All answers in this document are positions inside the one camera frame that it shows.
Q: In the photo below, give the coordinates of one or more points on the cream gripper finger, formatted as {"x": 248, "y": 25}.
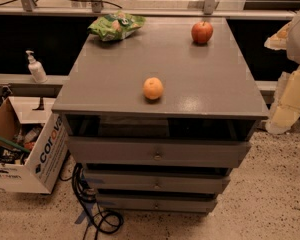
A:
{"x": 278, "y": 41}
{"x": 285, "y": 110}

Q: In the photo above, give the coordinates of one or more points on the orange fruit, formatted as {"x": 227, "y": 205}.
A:
{"x": 153, "y": 88}

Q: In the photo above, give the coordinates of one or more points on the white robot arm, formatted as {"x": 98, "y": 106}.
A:
{"x": 293, "y": 40}

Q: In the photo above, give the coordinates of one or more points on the red apple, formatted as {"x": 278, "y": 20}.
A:
{"x": 202, "y": 32}

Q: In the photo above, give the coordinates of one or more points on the middle grey drawer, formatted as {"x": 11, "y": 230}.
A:
{"x": 161, "y": 182}

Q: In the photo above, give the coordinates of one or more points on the grey drawer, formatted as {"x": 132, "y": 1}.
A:
{"x": 161, "y": 182}
{"x": 160, "y": 152}
{"x": 157, "y": 203}

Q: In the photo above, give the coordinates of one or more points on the grey drawer cabinet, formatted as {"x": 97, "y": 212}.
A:
{"x": 209, "y": 94}

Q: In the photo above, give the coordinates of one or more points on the green chip bag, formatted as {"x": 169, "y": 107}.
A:
{"x": 116, "y": 26}

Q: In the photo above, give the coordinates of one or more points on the top grey drawer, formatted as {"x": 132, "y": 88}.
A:
{"x": 160, "y": 152}

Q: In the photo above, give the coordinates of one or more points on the bottom grey drawer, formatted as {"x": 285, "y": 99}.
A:
{"x": 157, "y": 203}

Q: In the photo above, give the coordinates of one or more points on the white pump bottle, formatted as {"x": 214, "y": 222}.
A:
{"x": 36, "y": 69}

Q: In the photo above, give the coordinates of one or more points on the metal window railing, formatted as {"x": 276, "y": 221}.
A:
{"x": 100, "y": 0}

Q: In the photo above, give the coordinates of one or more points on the white cardboard box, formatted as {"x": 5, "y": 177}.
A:
{"x": 32, "y": 145}

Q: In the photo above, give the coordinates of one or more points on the grey window ledge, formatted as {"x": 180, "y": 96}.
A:
{"x": 24, "y": 85}

